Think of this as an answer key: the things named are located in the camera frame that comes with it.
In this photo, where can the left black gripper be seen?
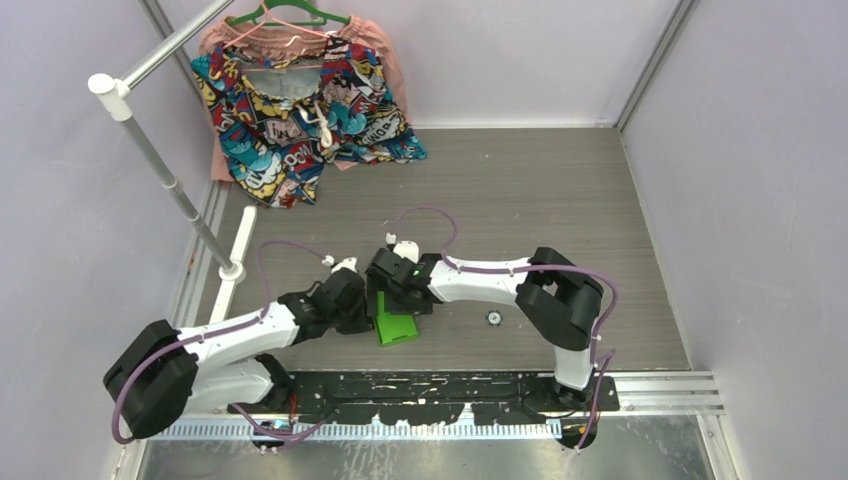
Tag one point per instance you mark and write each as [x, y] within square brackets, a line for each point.
[360, 325]

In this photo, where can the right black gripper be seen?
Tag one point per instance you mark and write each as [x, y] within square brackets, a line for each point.
[372, 289]

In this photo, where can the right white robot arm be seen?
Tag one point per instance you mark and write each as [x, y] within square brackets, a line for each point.
[566, 303]

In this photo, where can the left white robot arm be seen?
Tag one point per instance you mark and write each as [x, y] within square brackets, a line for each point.
[166, 372]

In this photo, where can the colorful patterned shirt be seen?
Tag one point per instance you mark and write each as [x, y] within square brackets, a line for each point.
[283, 104]

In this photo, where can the green clothes hanger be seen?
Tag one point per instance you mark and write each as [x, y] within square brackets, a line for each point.
[295, 12]

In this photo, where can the metal clothes rack pole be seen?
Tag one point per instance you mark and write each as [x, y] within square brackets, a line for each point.
[113, 93]

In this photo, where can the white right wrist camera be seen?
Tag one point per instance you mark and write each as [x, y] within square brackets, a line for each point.
[405, 249]

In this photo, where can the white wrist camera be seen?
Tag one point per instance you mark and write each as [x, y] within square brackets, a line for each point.
[348, 263]
[405, 249]

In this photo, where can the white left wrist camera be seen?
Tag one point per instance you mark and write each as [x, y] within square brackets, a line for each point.
[348, 263]

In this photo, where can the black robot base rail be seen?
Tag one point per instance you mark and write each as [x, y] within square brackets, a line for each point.
[424, 398]

